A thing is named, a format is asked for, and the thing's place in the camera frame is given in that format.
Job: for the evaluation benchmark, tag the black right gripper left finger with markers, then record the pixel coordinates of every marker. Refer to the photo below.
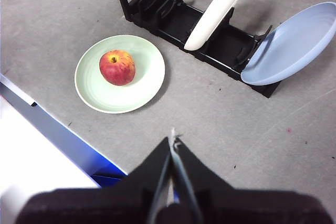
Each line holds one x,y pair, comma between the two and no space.
105,205

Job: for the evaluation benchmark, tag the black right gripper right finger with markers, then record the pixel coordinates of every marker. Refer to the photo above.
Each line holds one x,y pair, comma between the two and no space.
249,208

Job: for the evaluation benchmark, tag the green plate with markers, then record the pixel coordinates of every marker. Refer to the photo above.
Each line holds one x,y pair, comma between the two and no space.
118,98

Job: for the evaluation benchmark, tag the red apple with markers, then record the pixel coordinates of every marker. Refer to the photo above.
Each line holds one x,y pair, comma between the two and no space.
117,68

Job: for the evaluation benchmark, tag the blue plate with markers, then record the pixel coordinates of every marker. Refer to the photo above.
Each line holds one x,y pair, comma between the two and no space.
288,48

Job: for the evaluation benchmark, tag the white plate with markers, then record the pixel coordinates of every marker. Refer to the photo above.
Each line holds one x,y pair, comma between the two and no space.
218,11

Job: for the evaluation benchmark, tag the black plate rack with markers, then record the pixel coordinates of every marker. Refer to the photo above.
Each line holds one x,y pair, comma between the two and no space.
181,19

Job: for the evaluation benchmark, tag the blue table edge trim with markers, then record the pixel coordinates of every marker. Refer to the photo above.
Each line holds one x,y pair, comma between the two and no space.
52,127

